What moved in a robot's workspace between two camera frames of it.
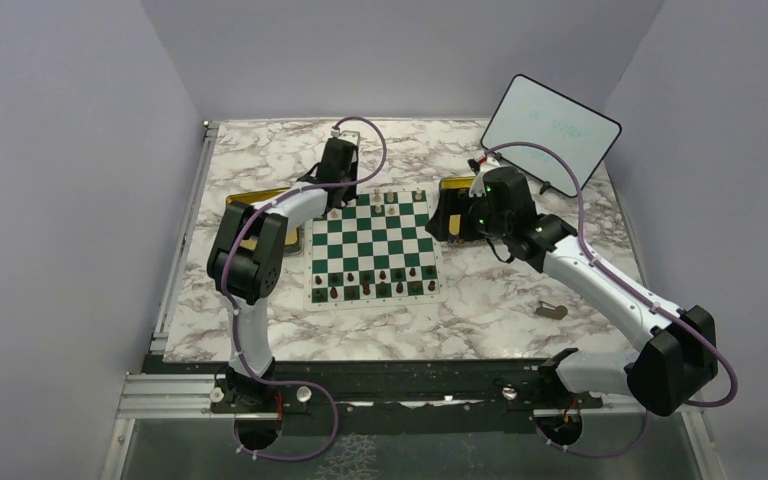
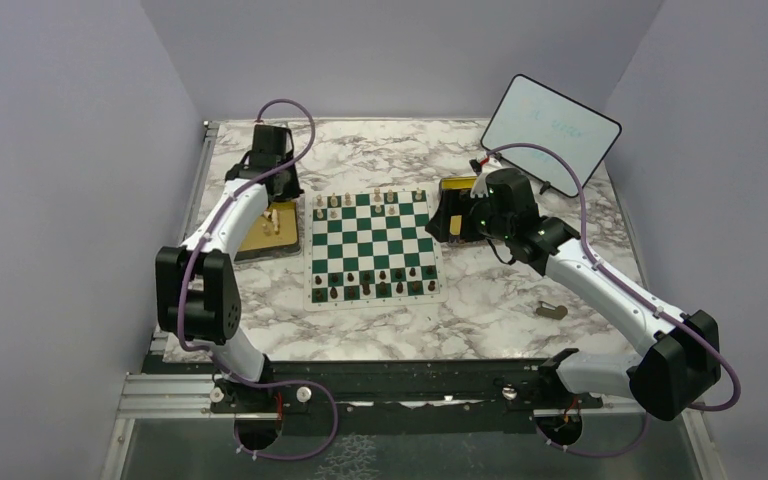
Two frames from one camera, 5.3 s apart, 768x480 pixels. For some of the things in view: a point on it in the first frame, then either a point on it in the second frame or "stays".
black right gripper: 435,225 stays
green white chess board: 374,252 stays
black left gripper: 353,168 -> 293,190
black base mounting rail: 404,397 stays
